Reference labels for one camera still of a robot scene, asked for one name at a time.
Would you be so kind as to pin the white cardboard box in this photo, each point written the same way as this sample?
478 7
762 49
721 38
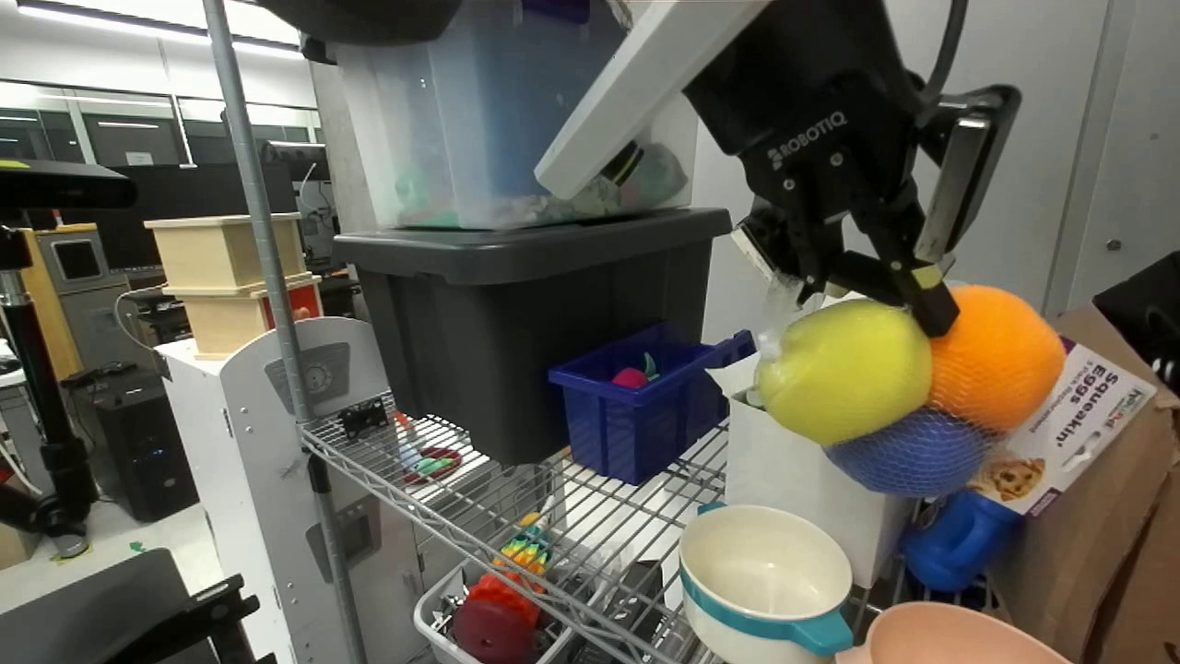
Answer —
773 467

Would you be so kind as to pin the white bowl teal handle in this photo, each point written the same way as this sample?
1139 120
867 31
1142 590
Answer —
764 586

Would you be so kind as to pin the pack of plush balls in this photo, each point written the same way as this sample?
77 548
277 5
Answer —
1000 404

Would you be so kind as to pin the white grey machine cabinet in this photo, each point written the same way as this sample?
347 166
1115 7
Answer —
247 470

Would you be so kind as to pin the clear plastic storage bin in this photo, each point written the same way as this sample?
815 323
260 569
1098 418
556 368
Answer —
442 107

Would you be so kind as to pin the blue plastic crate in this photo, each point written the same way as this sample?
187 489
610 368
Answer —
642 400

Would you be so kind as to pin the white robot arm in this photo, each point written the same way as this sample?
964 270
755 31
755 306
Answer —
663 53

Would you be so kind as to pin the blue detergent bottle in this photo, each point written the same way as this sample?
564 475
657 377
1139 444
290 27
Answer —
955 543

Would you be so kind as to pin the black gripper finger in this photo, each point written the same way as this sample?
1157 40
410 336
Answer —
921 280

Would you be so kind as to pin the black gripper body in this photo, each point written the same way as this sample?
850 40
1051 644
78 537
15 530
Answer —
825 120

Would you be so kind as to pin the brown cardboard box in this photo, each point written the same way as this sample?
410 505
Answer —
1060 569

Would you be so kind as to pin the beige wooden stand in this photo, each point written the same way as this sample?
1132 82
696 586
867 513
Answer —
214 274

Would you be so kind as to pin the red toy on lower shelf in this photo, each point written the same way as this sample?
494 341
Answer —
494 626

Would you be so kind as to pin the black plastic storage tote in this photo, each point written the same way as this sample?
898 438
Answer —
472 323

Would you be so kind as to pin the pink plastic bowl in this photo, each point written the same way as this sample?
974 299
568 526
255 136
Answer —
936 631

